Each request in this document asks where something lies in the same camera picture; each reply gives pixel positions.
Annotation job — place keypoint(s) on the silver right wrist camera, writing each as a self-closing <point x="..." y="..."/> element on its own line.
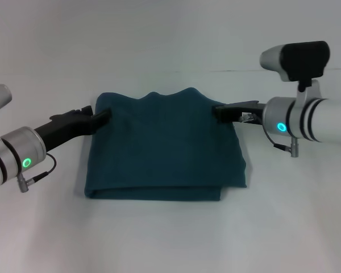
<point x="298" y="61"/>

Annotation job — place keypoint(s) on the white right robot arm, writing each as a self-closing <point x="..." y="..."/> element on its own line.
<point x="309" y="119"/>

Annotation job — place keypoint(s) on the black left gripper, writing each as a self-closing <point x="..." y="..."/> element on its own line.
<point x="65" y="129"/>

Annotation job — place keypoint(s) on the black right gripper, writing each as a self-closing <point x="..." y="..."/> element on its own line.
<point x="247" y="112"/>

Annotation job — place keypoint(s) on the blue shirt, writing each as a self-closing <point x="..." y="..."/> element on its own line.
<point x="164" y="142"/>

